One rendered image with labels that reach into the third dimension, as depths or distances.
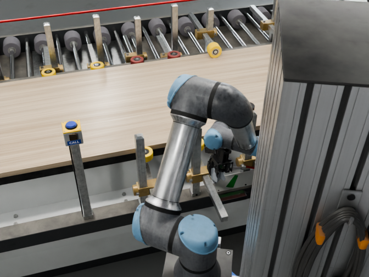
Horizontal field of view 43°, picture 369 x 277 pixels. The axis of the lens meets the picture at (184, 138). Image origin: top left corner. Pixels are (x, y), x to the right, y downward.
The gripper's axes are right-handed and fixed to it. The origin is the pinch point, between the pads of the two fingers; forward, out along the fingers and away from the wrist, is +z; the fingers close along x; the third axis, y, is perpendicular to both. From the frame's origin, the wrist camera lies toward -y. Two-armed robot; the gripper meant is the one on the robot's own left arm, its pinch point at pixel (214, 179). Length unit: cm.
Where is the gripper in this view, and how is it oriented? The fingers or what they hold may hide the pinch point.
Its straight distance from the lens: 206.6
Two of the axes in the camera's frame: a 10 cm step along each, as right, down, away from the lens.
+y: 3.8, 5.2, -7.7
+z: -0.7, 8.4, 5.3
